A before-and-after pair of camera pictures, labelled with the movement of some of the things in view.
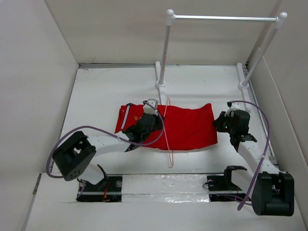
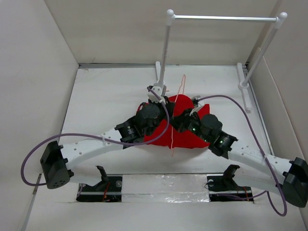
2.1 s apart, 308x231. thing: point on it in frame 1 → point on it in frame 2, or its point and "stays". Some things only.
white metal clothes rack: (243, 85) stays
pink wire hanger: (166, 134) → (184, 77)
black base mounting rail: (109, 189) stays
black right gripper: (218, 122) → (179, 122)
